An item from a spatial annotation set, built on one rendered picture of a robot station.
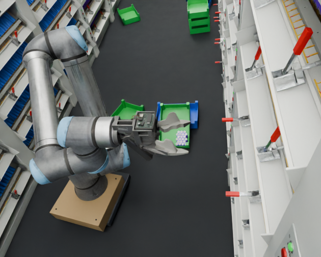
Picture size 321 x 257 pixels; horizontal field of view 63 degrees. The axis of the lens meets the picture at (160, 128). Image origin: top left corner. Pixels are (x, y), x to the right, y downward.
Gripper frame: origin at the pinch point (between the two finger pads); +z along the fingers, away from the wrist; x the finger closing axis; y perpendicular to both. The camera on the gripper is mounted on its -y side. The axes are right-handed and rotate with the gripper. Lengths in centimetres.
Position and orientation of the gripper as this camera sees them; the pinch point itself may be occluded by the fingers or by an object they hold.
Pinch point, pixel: (187, 137)
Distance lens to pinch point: 73.7
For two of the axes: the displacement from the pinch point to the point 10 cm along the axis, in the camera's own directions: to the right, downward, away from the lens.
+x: 1.1, -7.6, 6.3
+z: 9.9, 0.1, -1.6
